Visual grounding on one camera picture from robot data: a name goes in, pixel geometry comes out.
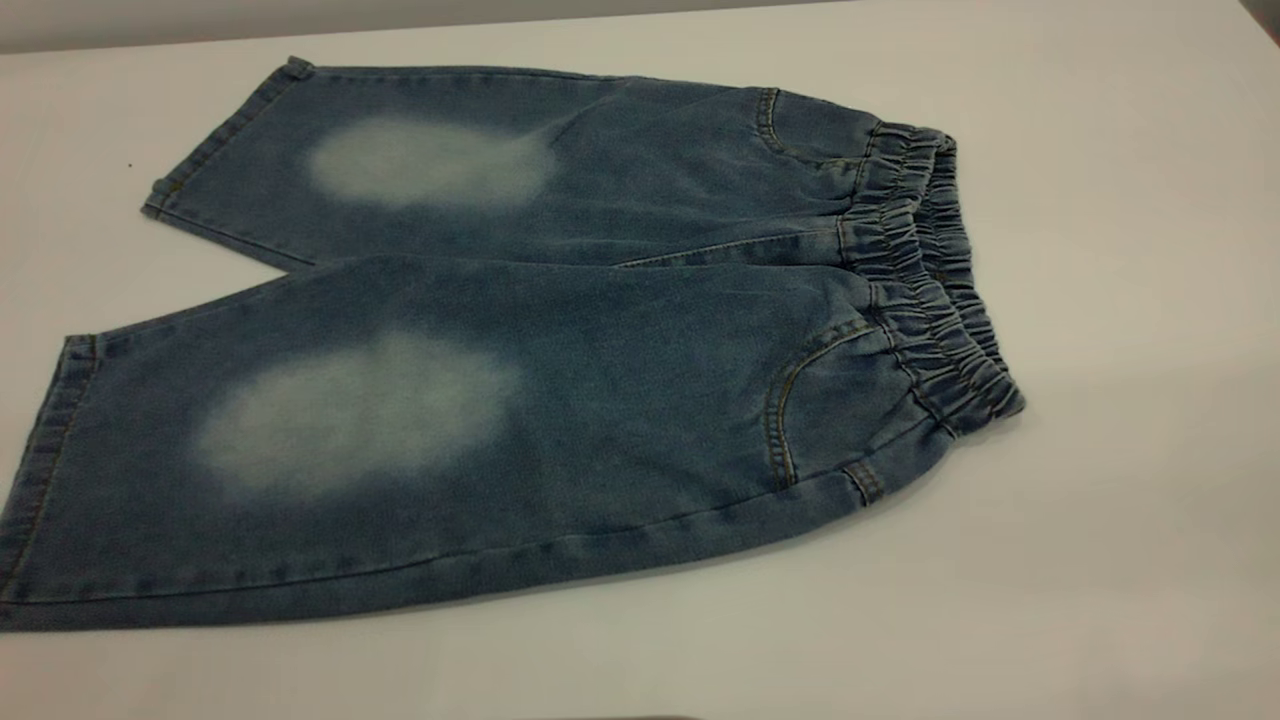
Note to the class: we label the blue denim jeans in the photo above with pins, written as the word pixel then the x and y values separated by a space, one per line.
pixel 620 330

